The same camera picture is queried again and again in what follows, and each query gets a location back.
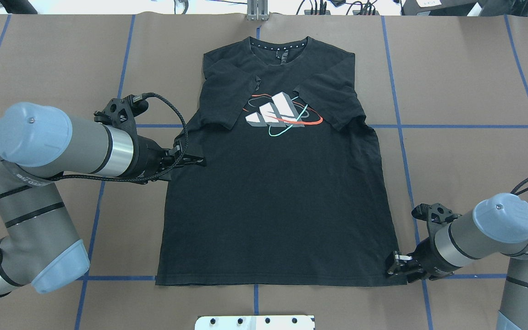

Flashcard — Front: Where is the aluminium frame post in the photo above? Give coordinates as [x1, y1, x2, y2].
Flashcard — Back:
[246, 0, 270, 22]

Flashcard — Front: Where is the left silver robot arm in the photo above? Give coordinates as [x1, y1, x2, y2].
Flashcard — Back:
[0, 93, 206, 298]

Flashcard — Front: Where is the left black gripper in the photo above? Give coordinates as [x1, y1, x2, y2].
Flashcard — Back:
[93, 94, 207, 184]

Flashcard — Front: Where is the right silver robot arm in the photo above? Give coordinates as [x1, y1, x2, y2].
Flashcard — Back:
[385, 193, 528, 330]

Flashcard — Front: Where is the black graphic t-shirt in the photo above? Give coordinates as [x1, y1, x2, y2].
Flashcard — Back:
[155, 37, 406, 287]

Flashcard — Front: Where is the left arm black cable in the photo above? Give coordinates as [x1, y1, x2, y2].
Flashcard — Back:
[0, 93, 189, 214]

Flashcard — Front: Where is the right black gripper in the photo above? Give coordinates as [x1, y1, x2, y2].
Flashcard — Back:
[385, 203, 461, 282]

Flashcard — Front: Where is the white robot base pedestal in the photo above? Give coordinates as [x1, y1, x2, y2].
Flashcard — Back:
[194, 315, 317, 330]

